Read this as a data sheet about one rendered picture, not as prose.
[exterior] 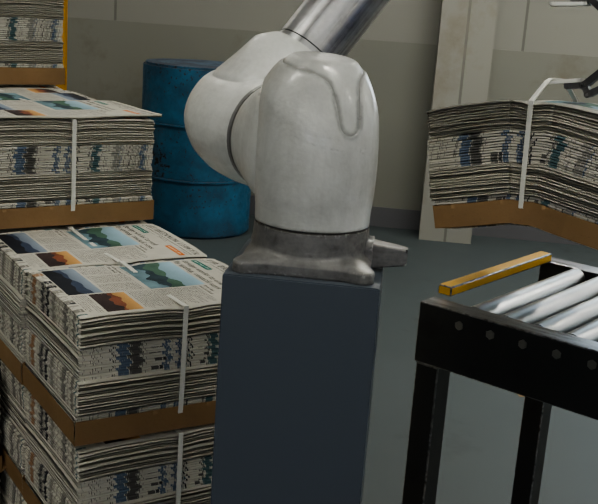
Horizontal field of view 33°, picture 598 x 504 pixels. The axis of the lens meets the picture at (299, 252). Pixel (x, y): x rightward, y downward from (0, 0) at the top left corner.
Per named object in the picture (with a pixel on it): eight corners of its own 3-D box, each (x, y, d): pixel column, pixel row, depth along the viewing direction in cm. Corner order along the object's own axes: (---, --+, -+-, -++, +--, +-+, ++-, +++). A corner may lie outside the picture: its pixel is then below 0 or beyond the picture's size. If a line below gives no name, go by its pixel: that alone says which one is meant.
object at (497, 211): (433, 228, 195) (431, 205, 194) (486, 214, 219) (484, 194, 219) (514, 222, 187) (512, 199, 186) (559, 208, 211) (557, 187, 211)
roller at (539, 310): (516, 322, 185) (509, 347, 187) (619, 279, 221) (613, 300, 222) (493, 312, 188) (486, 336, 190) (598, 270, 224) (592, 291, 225)
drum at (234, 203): (123, 233, 557) (128, 59, 534) (152, 210, 617) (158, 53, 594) (239, 244, 551) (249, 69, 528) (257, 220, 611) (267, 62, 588)
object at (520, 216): (503, 222, 188) (505, 199, 187) (549, 208, 212) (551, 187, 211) (535, 226, 185) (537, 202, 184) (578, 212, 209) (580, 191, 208)
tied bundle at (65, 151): (-18, 234, 207) (-19, 120, 201) (-55, 204, 230) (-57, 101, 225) (153, 222, 227) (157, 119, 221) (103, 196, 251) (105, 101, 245)
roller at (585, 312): (549, 332, 181) (541, 357, 183) (649, 286, 217) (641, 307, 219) (525, 321, 184) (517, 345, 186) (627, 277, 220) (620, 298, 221)
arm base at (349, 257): (404, 289, 128) (408, 246, 126) (230, 272, 130) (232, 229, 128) (406, 254, 145) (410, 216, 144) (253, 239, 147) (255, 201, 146)
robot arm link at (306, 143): (289, 238, 126) (301, 57, 120) (223, 207, 141) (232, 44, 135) (396, 230, 134) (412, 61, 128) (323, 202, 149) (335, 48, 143)
